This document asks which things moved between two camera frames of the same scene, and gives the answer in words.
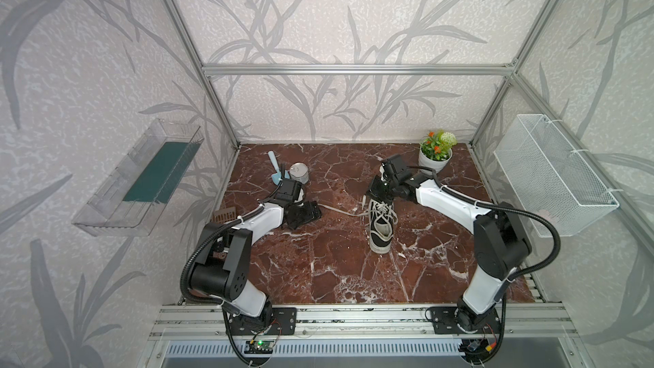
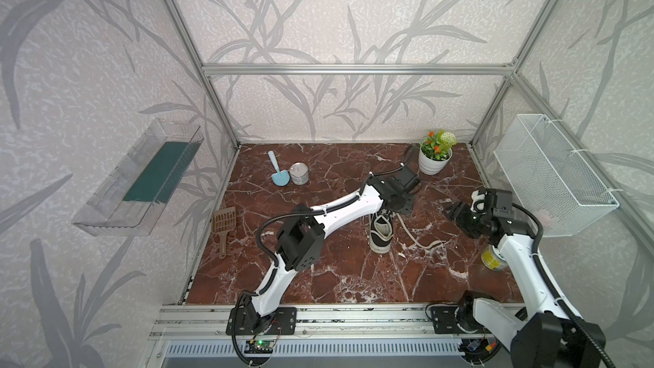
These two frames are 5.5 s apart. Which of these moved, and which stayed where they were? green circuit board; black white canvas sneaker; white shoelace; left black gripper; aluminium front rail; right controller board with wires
Moved: left black gripper; white shoelace
Stayed: aluminium front rail; green circuit board; black white canvas sneaker; right controller board with wires
